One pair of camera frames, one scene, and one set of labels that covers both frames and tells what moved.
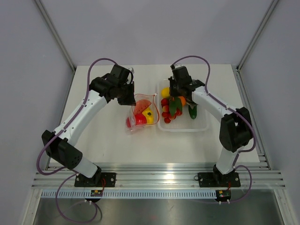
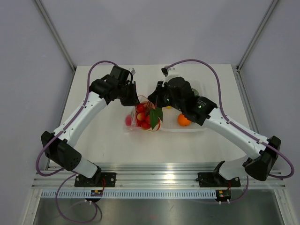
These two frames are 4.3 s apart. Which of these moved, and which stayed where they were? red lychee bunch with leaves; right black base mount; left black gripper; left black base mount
Moved: red lychee bunch with leaves
Stayed: right black base mount; left black gripper; left black base mount
